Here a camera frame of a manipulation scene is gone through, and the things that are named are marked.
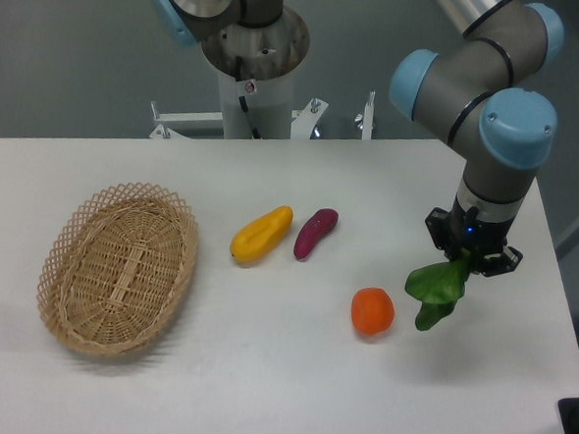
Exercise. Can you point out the orange round fruit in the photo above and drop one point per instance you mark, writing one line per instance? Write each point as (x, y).
(372, 311)

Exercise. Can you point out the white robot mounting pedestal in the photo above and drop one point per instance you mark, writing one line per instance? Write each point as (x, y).
(256, 109)

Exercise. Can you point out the oval wicker basket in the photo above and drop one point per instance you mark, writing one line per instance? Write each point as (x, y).
(119, 270)

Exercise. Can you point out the purple sweet potato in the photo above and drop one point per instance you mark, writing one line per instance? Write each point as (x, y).
(316, 228)

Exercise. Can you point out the yellow papaya fruit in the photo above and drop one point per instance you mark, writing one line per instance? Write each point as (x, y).
(260, 237)

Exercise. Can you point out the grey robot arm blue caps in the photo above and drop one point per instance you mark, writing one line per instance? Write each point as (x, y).
(471, 100)

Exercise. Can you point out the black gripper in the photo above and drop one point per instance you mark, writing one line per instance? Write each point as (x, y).
(481, 226)

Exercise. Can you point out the green leafy vegetable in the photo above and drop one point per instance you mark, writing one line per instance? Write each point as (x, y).
(438, 287)

